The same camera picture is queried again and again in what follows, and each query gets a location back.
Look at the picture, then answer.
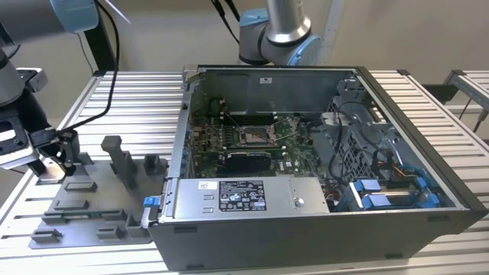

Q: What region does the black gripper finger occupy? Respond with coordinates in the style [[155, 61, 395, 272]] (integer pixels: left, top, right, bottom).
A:
[[57, 129, 82, 177], [29, 142, 59, 179]]

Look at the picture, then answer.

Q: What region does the silver square CPU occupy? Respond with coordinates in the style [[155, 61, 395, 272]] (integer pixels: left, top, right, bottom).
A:
[[41, 156, 67, 183]]

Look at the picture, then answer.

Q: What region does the black RAM slot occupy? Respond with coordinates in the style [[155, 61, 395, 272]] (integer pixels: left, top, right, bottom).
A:
[[220, 111, 279, 116], [220, 115, 279, 120], [226, 144, 288, 150]]

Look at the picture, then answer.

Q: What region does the CPU socket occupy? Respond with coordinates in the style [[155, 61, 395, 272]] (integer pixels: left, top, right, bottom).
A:
[[239, 125, 275, 146]]

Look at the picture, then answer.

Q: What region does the grey parts rack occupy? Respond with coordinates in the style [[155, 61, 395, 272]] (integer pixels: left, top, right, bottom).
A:
[[29, 134, 171, 250]]

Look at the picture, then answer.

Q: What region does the green RAM stick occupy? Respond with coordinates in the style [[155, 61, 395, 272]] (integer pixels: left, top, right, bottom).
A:
[[46, 210, 123, 219]]

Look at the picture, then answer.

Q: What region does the black upright pole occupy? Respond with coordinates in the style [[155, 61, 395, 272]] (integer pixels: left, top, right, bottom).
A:
[[82, 27, 118, 72]]

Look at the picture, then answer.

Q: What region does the silver power supply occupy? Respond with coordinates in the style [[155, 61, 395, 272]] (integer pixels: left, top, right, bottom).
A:
[[174, 176, 332, 220]]

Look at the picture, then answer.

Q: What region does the graphics card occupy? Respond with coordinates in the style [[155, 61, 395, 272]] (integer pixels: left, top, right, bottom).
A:
[[224, 151, 274, 176]]

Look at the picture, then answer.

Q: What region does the black power supply label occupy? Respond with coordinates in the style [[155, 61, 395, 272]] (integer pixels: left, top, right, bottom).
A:
[[218, 180, 266, 212]]

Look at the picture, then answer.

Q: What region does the green motherboard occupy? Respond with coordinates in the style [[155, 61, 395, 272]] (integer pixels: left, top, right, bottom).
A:
[[190, 114, 326, 180]]

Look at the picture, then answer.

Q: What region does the open dark grey PC case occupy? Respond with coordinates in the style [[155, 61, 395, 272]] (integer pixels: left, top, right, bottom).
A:
[[147, 64, 489, 272]]

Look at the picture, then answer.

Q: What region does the grey perforated drive cage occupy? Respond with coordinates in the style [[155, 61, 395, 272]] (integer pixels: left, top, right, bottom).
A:
[[316, 94, 422, 186]]

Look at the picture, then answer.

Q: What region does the blue disk carrier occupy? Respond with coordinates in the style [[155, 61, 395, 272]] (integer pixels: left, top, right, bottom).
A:
[[359, 192, 439, 211], [350, 178, 430, 193]]

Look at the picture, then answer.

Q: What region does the aluminium slatted side table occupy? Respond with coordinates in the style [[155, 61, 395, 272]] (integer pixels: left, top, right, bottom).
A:
[[443, 68, 489, 115]]

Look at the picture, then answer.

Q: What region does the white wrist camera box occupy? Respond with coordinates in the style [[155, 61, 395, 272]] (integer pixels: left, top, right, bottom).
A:
[[0, 114, 41, 170]]

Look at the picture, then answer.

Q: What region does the grey wrist bracket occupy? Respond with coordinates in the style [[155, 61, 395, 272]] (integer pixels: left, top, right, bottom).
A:
[[15, 67, 50, 93]]

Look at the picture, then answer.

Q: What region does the black camera cable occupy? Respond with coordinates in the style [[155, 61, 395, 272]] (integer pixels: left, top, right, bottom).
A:
[[54, 0, 121, 135]]

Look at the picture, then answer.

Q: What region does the thin wire locking lever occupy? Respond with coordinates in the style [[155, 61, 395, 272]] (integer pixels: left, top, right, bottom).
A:
[[278, 119, 304, 140], [224, 112, 247, 130]]

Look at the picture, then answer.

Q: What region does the metal socket cover frame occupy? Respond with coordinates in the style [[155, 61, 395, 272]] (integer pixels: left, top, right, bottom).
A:
[[267, 116, 286, 144]]

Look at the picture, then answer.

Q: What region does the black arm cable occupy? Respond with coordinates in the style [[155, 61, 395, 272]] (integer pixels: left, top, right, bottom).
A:
[[211, 0, 242, 44]]

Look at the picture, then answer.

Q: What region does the coloured wire bundle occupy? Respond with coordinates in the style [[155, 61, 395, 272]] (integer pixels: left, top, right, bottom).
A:
[[374, 148, 419, 184]]

